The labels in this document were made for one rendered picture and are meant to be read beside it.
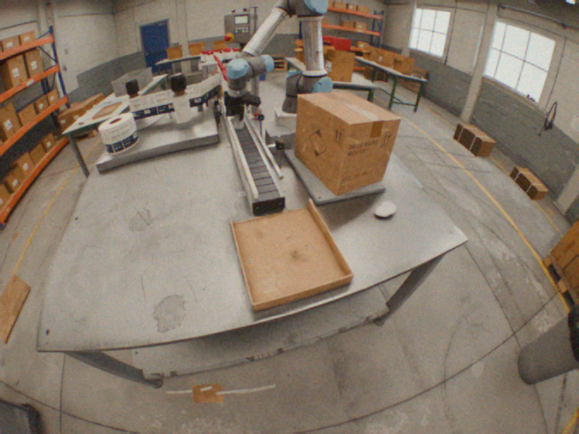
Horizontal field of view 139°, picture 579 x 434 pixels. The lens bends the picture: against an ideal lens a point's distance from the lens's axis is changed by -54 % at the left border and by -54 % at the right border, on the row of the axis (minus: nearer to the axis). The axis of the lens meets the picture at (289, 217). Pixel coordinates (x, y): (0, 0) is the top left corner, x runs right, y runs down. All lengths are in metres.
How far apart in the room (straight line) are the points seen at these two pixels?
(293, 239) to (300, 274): 0.12
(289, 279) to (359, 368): 0.94
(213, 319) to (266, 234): 0.29
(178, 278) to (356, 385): 1.10
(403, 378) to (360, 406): 0.30
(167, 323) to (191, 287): 0.12
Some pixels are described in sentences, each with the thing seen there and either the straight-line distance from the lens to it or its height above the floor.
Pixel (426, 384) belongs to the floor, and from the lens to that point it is 1.61.
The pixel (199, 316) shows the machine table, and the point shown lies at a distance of 0.60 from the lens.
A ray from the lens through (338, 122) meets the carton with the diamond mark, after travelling 0.73.
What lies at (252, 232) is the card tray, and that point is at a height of 0.83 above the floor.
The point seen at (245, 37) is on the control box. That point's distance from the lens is 1.43.
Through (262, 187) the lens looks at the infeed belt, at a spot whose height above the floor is 0.88.
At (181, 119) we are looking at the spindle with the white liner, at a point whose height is 0.94.
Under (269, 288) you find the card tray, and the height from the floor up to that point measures 0.83.
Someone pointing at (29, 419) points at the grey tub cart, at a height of 0.17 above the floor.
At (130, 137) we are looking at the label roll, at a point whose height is 0.93.
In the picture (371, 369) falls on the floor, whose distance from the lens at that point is 1.47.
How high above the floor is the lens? 1.37
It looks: 45 degrees down
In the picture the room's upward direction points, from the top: 3 degrees clockwise
